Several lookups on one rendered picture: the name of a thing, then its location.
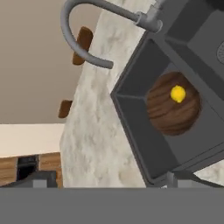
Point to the wooden cabinet with pale top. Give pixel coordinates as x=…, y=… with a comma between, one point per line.
x=29, y=140

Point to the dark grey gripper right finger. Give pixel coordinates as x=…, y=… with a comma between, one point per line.
x=183, y=176

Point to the dark grey sink basin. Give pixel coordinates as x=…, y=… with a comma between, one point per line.
x=137, y=128

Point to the grey curved sink faucet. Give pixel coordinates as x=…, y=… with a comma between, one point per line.
x=67, y=35

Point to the brown wooden bowl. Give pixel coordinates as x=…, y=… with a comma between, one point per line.
x=166, y=116

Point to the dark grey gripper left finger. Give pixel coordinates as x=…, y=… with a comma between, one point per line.
x=43, y=176

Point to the yellow lemon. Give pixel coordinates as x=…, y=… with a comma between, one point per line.
x=178, y=94

